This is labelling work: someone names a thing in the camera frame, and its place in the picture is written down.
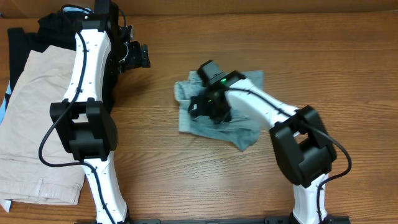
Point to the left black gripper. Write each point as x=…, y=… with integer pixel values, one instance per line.
x=144, y=55

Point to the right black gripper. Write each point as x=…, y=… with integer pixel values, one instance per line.
x=203, y=107

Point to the light blue denim shorts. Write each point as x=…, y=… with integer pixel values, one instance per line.
x=241, y=131

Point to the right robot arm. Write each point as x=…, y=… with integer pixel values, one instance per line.
x=303, y=149

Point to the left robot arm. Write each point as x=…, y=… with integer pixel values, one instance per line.
x=83, y=121

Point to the black garment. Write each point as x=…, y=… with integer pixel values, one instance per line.
x=41, y=64

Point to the beige folded shorts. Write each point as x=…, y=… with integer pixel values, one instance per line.
x=23, y=177

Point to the light blue garment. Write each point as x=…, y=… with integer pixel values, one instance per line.
x=41, y=66

